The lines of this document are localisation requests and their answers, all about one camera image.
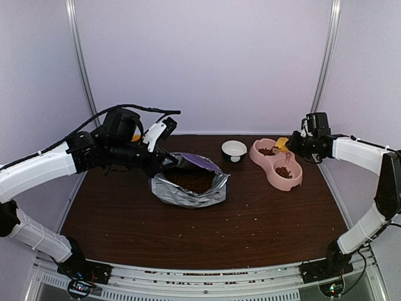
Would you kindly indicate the right aluminium corner post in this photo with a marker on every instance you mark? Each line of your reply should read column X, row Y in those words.
column 331, row 38

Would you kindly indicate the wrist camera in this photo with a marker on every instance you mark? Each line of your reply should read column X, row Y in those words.
column 159, row 130
column 315, row 125

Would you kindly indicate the left aluminium corner post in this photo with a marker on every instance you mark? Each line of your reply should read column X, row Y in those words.
column 73, row 22

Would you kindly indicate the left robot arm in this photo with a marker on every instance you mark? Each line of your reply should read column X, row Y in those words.
column 128, row 137

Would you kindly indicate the yellow plastic scoop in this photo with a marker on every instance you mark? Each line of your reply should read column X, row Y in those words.
column 280, row 145

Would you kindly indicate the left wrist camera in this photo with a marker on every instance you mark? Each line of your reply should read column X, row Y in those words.
column 159, row 130

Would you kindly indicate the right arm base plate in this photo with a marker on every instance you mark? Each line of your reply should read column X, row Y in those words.
column 315, row 271

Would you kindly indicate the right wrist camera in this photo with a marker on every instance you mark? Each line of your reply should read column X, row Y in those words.
column 315, row 125

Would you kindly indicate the white patterned mug yellow inside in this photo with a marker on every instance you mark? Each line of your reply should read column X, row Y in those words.
column 136, row 137

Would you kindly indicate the black and white ceramic bowl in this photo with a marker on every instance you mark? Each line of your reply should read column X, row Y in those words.
column 233, row 151

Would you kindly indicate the aluminium corner post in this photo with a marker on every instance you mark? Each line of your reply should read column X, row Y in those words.
column 73, row 22
column 331, row 38

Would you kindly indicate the circuit board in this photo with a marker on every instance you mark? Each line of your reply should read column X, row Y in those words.
column 332, row 289
column 78, row 289

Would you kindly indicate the right circuit board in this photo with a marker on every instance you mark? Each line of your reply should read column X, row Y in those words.
column 332, row 289

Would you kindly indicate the purple pet food bag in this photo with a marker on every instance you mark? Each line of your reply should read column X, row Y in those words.
column 170, row 193

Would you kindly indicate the front aluminium rail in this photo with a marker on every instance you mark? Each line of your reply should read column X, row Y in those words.
column 279, row 282

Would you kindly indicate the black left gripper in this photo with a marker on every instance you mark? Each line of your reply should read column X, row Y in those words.
column 155, row 165

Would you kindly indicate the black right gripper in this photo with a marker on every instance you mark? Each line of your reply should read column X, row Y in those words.
column 292, row 145

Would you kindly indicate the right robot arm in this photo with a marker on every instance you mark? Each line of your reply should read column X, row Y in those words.
column 375, row 172

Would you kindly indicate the brown pet food kibble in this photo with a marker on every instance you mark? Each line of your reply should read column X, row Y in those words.
column 199, row 180

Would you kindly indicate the left circuit board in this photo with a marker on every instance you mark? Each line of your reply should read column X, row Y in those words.
column 78, row 289

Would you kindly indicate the pink double pet feeder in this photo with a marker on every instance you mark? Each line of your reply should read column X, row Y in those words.
column 269, row 163

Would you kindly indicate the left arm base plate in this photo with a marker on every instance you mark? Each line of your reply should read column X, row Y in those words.
column 87, row 271

